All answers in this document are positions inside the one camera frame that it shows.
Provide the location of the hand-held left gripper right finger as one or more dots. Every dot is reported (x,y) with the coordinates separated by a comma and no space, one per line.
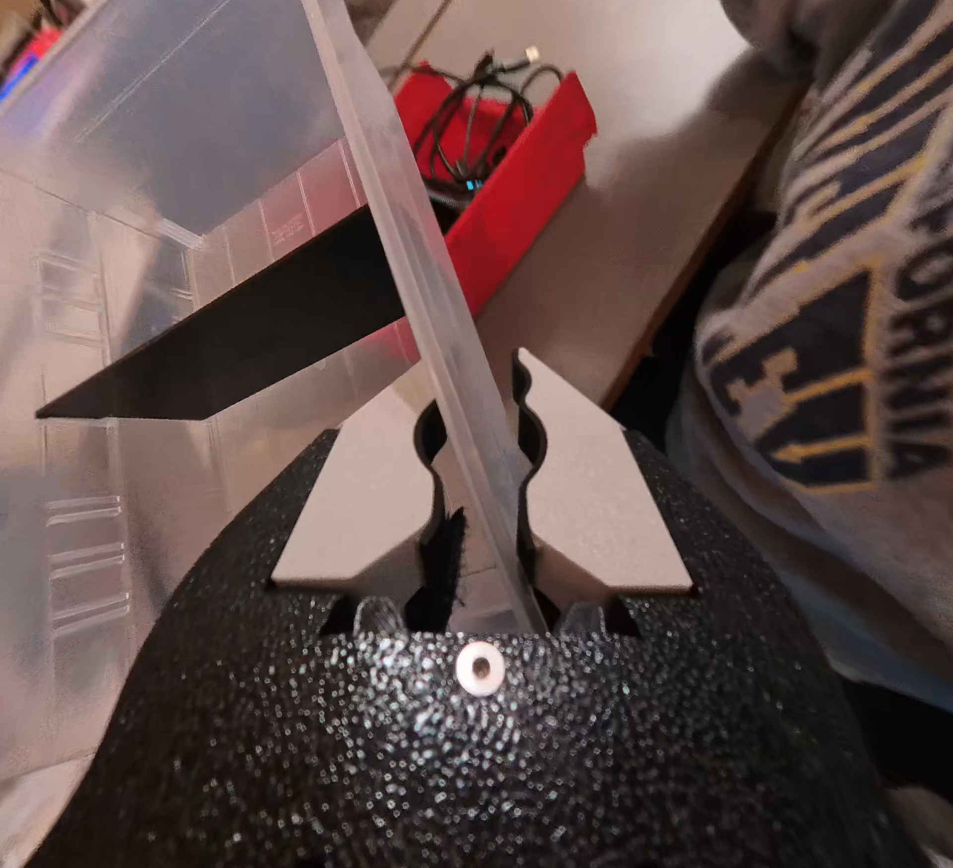
(603,510)

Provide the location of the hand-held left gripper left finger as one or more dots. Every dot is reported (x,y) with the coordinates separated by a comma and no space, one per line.
(357,510)

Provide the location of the red plastic bin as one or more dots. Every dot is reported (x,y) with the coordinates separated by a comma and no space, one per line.
(521,197)

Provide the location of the clear plastic container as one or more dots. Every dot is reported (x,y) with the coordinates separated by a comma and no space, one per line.
(186,63)

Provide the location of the person's grey sweatshirt torso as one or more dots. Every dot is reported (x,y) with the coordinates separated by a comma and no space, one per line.
(819,287)

